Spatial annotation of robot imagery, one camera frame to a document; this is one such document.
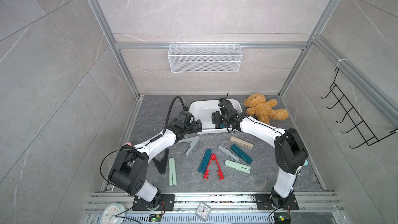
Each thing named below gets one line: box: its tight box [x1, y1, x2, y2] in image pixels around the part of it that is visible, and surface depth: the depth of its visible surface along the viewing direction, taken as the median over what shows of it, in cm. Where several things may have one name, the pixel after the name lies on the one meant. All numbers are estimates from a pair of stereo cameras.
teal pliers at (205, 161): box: [197, 148, 212, 175], surface depth 87 cm
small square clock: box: [195, 202, 211, 222], surface depth 71 cm
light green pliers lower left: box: [168, 157, 177, 187], surface depth 82 cm
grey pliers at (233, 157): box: [217, 144, 240, 163], surface depth 88 cm
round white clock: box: [101, 202, 126, 224], surface depth 70 cm
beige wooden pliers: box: [229, 135, 254, 150], surface depth 93 cm
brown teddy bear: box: [244, 93, 289, 125], surface depth 103 cm
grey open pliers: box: [177, 135, 200, 156], surface depth 95 cm
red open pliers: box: [203, 153, 225, 180], surface depth 84 cm
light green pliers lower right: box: [224, 159, 252, 175], surface depth 84 cm
